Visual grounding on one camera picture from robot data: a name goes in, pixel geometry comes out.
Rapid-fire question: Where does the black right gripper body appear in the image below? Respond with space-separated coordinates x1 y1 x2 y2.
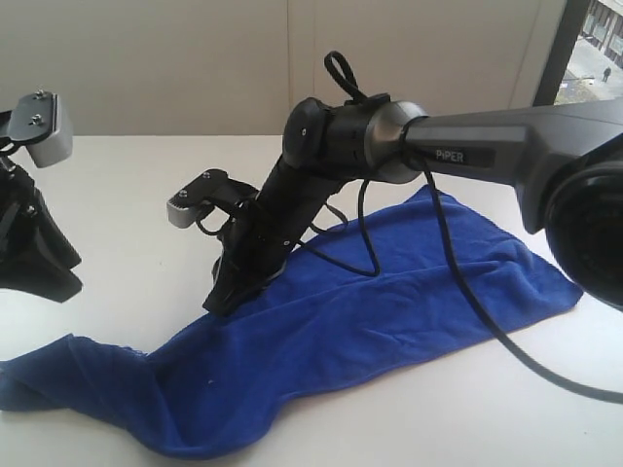
222 164 341 278

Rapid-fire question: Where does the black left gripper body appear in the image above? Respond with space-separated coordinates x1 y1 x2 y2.
1 160 54 282

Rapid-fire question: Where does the blue microfiber towel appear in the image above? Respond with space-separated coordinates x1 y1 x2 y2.
0 184 584 461

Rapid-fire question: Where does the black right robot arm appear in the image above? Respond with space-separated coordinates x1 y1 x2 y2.
203 97 622 315

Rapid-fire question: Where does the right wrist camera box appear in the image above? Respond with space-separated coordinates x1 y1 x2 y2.
166 169 228 229

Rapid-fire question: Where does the dark window frame post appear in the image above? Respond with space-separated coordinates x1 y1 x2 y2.
531 0 590 107

